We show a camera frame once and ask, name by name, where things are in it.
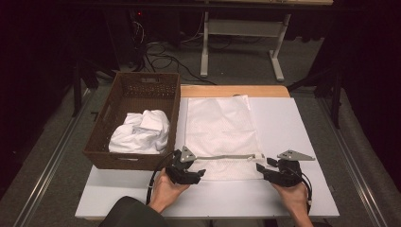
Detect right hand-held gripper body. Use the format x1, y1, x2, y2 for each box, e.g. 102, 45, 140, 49
270, 149, 317, 188

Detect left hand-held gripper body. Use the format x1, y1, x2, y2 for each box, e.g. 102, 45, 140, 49
165, 146, 198, 185

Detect white mesh laundry bag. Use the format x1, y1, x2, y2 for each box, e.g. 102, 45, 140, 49
183, 94, 267, 182

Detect white garment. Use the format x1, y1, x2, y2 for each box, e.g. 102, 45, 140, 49
108, 109, 171, 155

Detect brown woven basket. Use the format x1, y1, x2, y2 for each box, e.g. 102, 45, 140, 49
82, 71, 182, 171

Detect person's left hand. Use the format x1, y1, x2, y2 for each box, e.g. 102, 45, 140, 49
148, 167, 191, 215

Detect person's right hand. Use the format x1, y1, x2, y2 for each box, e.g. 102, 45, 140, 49
271, 183, 312, 216

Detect black metal stand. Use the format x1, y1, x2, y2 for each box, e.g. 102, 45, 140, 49
71, 56, 117, 117
287, 67, 343, 130

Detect white-framed desk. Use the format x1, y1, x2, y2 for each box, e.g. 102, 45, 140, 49
195, 0, 335, 82

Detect dark computer tower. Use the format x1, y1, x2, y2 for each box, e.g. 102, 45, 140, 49
105, 9, 149, 72

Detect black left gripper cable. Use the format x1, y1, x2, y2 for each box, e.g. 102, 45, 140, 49
146, 152, 174, 206

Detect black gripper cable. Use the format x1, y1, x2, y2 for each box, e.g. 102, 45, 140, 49
146, 152, 174, 206
296, 171, 314, 216

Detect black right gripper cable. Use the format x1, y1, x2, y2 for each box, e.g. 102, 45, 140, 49
296, 171, 314, 216

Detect metal floor rail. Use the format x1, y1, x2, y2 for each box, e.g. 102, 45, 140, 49
12, 89, 96, 227
318, 97, 391, 227

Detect tangle of black floor cables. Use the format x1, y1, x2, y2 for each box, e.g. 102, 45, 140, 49
127, 18, 218, 86

